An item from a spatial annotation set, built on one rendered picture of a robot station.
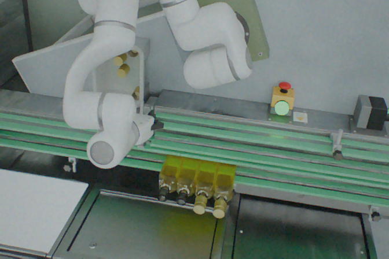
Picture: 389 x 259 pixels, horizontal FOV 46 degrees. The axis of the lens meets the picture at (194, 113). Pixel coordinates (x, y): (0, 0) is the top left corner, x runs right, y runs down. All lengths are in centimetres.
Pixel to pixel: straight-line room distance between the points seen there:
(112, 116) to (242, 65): 38
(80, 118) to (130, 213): 66
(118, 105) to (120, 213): 69
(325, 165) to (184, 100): 50
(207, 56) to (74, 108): 39
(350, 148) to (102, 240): 79
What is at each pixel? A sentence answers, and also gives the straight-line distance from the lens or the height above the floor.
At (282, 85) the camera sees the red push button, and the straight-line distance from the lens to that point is 151.
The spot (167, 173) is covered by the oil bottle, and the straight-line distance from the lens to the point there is 143.
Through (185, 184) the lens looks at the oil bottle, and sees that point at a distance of 140.
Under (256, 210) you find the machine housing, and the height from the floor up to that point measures 94.
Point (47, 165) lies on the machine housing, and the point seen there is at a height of 89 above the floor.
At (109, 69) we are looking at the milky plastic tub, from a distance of 164.
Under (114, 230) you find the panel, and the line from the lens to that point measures 148.
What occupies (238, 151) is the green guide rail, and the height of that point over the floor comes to 93.
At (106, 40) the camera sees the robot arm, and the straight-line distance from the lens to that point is 93.
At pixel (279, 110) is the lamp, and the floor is 85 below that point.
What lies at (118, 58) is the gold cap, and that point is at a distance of 156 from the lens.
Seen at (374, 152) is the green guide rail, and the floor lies 93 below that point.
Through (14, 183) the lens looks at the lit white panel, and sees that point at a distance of 169.
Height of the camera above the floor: 216
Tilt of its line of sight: 58 degrees down
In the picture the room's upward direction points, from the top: 161 degrees counter-clockwise
